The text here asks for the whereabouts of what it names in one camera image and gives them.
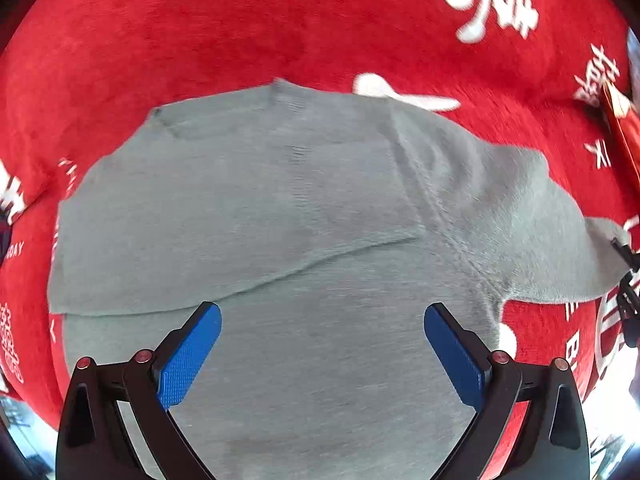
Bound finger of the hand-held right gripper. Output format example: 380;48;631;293
616;271;640;348
611;237;640;267

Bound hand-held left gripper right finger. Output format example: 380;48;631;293
423;302;591;480

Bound grey cloth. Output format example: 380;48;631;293
626;27;640;106

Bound grey knit sweater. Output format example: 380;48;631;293
46;78;633;480

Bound red printed blanket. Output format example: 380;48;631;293
0;0;640;480

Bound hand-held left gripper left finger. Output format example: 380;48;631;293
56;301;222;480

